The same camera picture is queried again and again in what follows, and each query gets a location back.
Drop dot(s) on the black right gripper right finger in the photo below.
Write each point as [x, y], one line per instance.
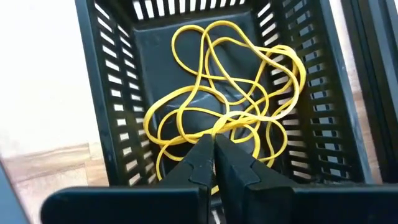
[264, 202]

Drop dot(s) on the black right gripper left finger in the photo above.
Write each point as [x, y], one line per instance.
[174, 202]

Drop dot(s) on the yellow rubber band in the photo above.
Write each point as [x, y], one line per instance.
[188, 27]
[285, 137]
[149, 113]
[157, 165]
[300, 67]

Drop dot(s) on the black plastic basket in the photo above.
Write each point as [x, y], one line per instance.
[161, 62]

